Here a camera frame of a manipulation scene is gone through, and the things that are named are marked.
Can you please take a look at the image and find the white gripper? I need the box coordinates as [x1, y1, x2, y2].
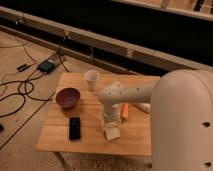
[102, 113, 121, 134]

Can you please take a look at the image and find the white sponge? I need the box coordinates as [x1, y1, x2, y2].
[105, 127, 120, 141]

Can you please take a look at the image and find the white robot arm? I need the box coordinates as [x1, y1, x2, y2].
[98, 70, 213, 171]

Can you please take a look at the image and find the black remote control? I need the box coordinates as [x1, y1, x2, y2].
[69, 117, 80, 140]

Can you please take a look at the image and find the wooden table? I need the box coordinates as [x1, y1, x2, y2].
[37, 73, 151, 156]

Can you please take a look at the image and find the purple bowl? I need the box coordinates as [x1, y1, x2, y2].
[56, 88, 81, 109]

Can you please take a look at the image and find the black power adapter box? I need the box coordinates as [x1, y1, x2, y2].
[37, 60, 55, 73]

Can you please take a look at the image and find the small black device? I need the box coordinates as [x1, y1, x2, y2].
[17, 64, 31, 72]

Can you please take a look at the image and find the orange handled tool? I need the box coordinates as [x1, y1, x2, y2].
[121, 103, 129, 120]

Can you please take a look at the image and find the black floor cable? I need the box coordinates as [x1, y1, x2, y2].
[0, 33, 71, 118]

